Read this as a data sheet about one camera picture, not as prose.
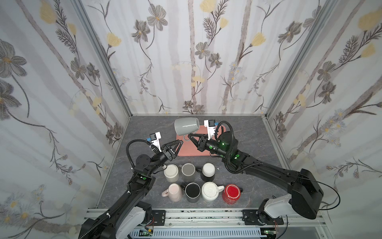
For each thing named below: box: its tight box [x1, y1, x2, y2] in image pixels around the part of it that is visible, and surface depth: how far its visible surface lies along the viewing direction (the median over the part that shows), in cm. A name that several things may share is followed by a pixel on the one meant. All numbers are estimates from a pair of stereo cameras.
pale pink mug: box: [161, 183, 183, 203], surface depth 76 cm
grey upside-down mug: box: [178, 162, 196, 183], surface depth 82 cm
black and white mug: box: [195, 162, 216, 182], surface depth 84 cm
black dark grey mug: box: [180, 182, 201, 204], surface depth 77 cm
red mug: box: [221, 183, 241, 205], surface depth 77 cm
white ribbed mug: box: [200, 181, 225, 202], surface depth 77 cm
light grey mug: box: [174, 117, 200, 142], surface depth 68 cm
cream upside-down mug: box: [163, 163, 180, 183], surface depth 85 cm
